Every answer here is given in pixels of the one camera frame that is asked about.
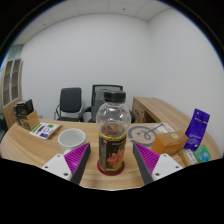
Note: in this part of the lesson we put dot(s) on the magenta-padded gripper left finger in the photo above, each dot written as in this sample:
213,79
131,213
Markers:
56,165

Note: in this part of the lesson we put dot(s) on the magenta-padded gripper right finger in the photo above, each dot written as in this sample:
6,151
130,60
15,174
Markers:
165,165

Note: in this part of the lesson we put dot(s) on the clear bottle with dark label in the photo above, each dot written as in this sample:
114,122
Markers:
112,146

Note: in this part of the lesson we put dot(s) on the orange cardboard box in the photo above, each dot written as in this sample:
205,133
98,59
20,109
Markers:
168,143

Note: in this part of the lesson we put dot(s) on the small yellow-brown box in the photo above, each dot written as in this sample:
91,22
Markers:
188,157

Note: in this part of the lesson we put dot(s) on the white and grey mug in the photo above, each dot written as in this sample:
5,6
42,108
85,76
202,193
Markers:
70,140

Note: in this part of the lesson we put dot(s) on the white sheet with coloured stickers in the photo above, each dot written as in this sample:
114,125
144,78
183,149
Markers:
45,130

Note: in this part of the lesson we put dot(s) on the green flat box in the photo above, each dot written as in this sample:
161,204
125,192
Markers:
203,154

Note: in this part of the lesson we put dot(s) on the purple packet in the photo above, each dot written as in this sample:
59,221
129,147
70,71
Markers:
197,128

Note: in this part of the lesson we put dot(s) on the dark brown printed carton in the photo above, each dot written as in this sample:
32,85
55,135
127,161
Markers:
31,120

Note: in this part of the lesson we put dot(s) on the wooden side desk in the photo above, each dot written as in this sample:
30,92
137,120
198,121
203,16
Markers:
156,108

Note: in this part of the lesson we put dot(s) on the black mesh office chair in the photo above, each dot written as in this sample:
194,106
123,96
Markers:
87,111

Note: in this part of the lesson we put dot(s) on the black padded office chair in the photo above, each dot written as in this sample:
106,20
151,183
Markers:
70,100

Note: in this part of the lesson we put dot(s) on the black carton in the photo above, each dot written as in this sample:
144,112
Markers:
24,106

